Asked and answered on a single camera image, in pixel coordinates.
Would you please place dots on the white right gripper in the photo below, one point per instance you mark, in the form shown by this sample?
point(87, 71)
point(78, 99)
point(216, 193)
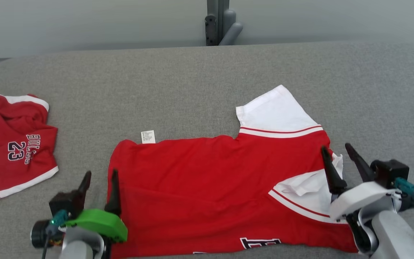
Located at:
point(361, 198)

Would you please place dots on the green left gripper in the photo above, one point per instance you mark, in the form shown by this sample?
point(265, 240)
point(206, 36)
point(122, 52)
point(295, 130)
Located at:
point(102, 221)

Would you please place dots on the red and white jersey shirt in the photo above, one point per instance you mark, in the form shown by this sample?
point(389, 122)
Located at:
point(192, 187)

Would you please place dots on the red shorts with white hem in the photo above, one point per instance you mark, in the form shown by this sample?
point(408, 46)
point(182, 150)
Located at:
point(13, 126)

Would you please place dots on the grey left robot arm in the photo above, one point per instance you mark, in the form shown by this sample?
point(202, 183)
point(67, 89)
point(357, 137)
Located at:
point(79, 244)

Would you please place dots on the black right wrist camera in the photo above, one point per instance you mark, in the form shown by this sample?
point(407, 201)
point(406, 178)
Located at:
point(390, 171)

